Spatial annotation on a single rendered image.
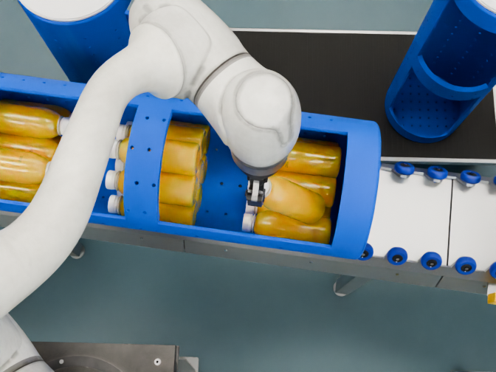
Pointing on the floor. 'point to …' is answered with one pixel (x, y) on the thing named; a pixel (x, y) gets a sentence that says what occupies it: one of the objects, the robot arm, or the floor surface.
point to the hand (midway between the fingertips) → (258, 182)
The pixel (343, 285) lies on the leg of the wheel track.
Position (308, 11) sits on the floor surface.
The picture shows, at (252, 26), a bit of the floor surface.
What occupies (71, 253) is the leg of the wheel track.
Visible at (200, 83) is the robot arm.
